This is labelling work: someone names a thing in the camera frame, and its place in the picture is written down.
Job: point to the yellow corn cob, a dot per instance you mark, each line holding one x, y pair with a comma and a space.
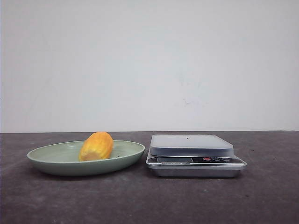
97, 147

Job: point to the silver digital kitchen scale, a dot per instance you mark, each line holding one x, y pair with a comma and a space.
193, 155

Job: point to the light green plate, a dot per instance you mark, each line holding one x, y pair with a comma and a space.
62, 158

